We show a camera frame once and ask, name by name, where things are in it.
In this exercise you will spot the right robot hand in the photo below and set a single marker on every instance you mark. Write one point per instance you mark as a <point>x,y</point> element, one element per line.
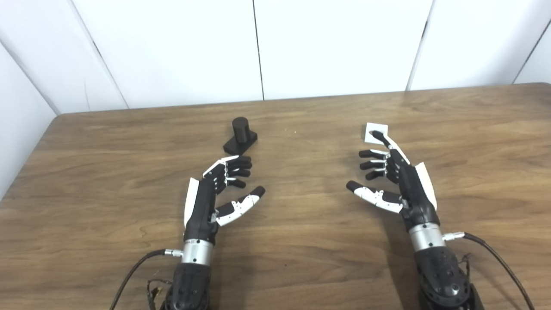
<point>415,193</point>

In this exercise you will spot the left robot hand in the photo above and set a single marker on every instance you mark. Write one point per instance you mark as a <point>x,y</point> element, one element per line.
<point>200,215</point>

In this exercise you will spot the white square piece with hole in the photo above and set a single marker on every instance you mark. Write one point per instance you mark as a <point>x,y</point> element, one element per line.
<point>373,128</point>

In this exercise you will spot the black peg with square base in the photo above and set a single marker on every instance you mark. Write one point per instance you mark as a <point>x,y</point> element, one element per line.
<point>241,131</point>

